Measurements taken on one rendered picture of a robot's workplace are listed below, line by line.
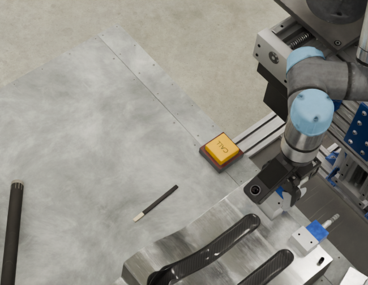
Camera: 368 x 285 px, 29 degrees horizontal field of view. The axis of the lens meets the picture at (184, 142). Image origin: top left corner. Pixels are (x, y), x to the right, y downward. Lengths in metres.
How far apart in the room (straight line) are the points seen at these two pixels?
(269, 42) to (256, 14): 1.41
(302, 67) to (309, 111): 0.12
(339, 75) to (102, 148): 0.66
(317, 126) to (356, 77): 0.15
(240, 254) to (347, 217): 0.92
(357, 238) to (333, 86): 1.10
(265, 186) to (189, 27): 1.71
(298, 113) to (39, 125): 0.76
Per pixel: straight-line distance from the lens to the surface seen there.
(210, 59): 2.97
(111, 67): 1.92
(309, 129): 1.31
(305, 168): 1.48
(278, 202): 1.58
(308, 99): 1.31
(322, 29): 1.75
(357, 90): 1.40
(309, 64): 1.38
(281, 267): 1.57
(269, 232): 1.59
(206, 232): 1.58
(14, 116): 1.85
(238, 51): 3.01
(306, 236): 1.58
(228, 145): 1.75
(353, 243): 2.40
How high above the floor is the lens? 2.32
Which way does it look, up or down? 58 degrees down
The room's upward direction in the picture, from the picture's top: 6 degrees clockwise
